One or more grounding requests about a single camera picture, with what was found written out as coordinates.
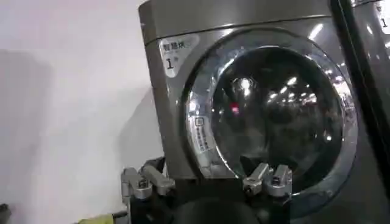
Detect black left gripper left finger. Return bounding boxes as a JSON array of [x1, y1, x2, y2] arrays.
[[120, 156, 176, 205]]

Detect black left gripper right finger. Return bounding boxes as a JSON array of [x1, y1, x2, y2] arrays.
[[242, 162, 293, 198]]

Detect round glass dryer door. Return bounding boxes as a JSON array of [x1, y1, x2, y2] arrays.
[[179, 29, 359, 220]]

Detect yellow-green cloth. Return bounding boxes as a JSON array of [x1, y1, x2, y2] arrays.
[[77, 214, 115, 224]]

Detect grey dryer numbered one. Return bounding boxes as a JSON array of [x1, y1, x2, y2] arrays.
[[138, 0, 390, 224]]

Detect white number label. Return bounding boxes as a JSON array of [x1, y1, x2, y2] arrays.
[[158, 33, 200, 79]]

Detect grey neighbouring dryer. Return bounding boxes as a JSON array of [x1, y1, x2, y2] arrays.
[[350, 0, 390, 122]]

